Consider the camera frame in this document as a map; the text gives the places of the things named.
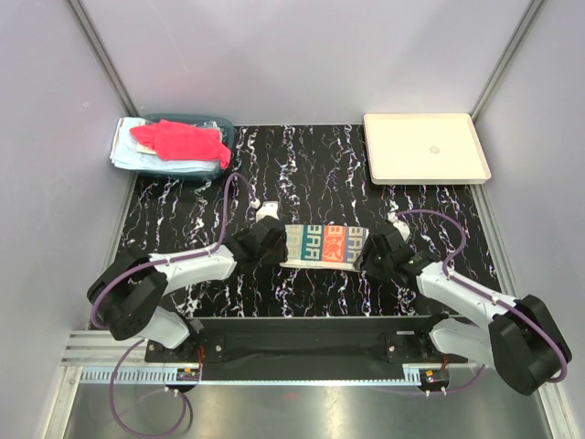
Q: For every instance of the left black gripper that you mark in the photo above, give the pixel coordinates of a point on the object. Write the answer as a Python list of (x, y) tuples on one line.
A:
[(281, 254)]

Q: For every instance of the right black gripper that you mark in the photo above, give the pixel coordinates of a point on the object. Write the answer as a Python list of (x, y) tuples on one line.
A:
[(365, 261)]

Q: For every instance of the colourful bear print towel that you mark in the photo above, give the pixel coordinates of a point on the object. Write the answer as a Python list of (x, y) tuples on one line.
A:
[(333, 247)]

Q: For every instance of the red towel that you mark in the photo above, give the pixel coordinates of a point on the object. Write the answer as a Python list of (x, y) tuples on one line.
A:
[(173, 141)]

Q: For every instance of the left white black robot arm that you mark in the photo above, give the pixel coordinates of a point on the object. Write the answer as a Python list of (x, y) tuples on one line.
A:
[(126, 298)]

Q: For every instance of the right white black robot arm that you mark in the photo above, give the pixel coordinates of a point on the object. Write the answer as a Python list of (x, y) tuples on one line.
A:
[(517, 337)]

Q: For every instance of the black marble pattern mat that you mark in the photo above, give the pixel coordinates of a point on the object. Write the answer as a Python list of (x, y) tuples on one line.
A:
[(319, 174)]

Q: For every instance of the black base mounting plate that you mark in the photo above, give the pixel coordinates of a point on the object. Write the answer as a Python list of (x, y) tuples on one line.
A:
[(394, 339)]

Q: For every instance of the cream plastic tray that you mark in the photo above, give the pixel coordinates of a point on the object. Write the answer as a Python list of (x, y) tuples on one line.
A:
[(424, 148)]

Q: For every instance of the teal plastic basket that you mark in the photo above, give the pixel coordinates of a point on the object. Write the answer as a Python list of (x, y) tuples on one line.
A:
[(222, 128)]

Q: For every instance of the light blue towel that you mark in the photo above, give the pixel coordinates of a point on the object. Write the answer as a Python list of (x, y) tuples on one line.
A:
[(127, 154)]

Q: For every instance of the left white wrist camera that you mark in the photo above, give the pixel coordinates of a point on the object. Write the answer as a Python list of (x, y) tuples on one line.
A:
[(266, 209)]

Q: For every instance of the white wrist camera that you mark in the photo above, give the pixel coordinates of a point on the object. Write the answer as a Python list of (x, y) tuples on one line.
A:
[(266, 209), (399, 224)]

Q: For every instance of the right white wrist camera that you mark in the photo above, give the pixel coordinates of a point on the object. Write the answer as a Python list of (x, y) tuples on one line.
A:
[(399, 224)]

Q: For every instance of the right aluminium frame post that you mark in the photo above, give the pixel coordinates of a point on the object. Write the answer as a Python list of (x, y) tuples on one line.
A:
[(512, 46)]

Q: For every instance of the aluminium frame post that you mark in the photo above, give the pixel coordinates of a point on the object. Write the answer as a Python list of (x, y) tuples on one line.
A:
[(512, 46), (90, 32)]

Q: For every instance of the aluminium rail with slots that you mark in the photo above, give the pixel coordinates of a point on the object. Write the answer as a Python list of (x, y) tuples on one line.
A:
[(102, 359)]

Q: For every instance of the left aluminium frame post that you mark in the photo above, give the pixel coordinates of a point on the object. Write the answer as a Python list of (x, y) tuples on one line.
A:
[(90, 32)]

